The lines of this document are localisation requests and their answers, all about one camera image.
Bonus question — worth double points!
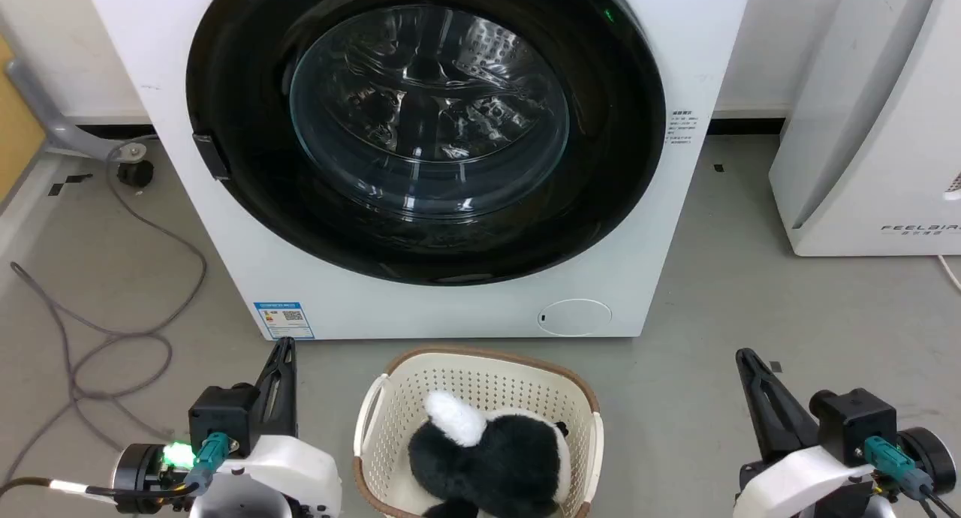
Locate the white front-load washing machine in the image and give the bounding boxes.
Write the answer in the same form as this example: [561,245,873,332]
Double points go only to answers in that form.
[81,0,755,342]

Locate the black white plush panda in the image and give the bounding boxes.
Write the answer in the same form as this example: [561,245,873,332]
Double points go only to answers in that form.
[408,390,573,518]

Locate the black round washer door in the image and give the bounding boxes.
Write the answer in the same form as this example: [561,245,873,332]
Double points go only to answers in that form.
[185,0,667,287]

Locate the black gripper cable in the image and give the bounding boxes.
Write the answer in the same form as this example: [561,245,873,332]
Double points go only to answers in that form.
[0,432,230,504]
[863,437,961,518]

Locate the small text warning sticker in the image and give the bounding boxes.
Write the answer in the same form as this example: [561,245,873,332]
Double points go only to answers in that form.
[670,110,699,146]

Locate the black floor tape mark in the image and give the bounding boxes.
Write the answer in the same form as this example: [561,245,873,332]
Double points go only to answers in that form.
[48,173,94,197]

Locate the grey metal furniture leg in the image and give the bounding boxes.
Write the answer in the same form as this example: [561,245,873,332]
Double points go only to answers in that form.
[6,57,148,163]

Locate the grey floor cable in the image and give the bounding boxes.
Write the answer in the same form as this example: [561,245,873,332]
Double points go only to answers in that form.
[0,135,208,489]

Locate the blue energy label sticker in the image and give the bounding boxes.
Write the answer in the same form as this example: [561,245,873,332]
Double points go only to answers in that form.
[254,302,315,341]

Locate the white air purifier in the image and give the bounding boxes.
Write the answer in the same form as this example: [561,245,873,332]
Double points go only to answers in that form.
[768,0,961,257]

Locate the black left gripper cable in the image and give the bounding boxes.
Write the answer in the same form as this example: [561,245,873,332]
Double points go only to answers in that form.
[0,432,230,504]

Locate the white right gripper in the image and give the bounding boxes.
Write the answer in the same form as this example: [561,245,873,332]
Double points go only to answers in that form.
[734,348,958,518]

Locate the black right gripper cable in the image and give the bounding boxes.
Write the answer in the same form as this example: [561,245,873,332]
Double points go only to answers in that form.
[863,437,961,518]

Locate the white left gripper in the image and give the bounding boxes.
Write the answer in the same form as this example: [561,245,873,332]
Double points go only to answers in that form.
[113,337,343,518]

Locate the wooden furniture panel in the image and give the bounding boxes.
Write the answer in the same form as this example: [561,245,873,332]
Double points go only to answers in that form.
[0,36,47,203]

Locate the black caster wheel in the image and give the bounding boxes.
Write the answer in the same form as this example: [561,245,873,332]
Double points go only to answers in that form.
[117,158,155,188]

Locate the round white filter cover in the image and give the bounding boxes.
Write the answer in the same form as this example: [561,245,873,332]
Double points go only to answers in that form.
[538,299,613,337]

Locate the cream plastic laundry basket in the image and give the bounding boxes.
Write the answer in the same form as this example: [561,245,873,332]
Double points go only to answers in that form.
[353,345,604,518]

